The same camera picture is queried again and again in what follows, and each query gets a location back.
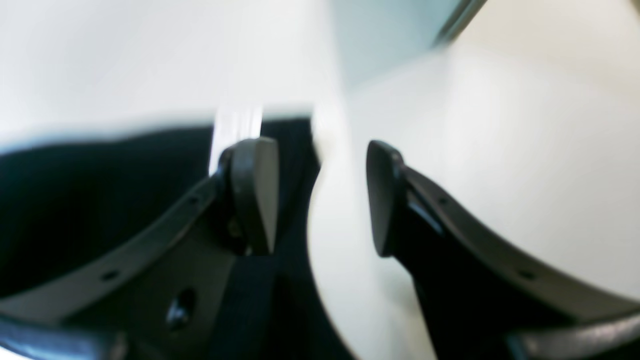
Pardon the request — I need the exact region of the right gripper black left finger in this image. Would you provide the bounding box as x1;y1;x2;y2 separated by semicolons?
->
1;137;280;360

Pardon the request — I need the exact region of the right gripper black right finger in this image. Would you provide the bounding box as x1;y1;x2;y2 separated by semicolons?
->
366;140;640;360

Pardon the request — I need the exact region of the black T-shirt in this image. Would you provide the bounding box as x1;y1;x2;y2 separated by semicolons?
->
0;117;352;360

